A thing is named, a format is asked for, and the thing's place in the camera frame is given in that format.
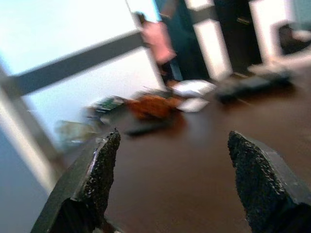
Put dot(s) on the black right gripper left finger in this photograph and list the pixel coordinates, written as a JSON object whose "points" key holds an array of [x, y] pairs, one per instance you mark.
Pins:
{"points": [[92, 174]]}

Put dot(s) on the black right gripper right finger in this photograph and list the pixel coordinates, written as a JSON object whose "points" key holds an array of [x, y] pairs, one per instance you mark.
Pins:
{"points": [[262, 179]]}

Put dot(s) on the green striped box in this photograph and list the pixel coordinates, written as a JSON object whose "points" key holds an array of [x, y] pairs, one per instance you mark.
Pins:
{"points": [[107, 104]]}

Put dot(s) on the black flat item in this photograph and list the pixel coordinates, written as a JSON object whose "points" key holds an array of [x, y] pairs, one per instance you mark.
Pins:
{"points": [[148, 127]]}

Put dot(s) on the orange cloth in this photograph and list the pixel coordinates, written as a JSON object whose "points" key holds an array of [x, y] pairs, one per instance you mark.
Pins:
{"points": [[151, 106]]}

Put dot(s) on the black flat device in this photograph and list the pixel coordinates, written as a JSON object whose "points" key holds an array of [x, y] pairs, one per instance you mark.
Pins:
{"points": [[252, 86]]}

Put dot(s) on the person in pink top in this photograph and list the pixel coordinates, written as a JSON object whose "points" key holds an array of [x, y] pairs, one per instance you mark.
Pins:
{"points": [[155, 38]]}

